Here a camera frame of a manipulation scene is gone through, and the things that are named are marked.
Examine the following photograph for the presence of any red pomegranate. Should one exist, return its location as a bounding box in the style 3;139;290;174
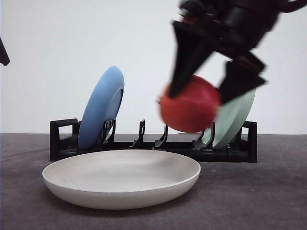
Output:
158;75;221;133

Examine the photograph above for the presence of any green plate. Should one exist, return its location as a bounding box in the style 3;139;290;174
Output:
202;88;256;149

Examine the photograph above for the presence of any blue plate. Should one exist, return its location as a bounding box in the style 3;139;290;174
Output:
78;66;125;150

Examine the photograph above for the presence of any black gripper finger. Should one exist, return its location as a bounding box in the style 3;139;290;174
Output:
0;38;10;66

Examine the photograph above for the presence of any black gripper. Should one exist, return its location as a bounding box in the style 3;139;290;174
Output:
169;0;307;104

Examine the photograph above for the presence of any black plastic dish rack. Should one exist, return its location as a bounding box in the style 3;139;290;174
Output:
49;119;258;162

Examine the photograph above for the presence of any white plate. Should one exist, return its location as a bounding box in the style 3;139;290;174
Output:
42;149;201;209

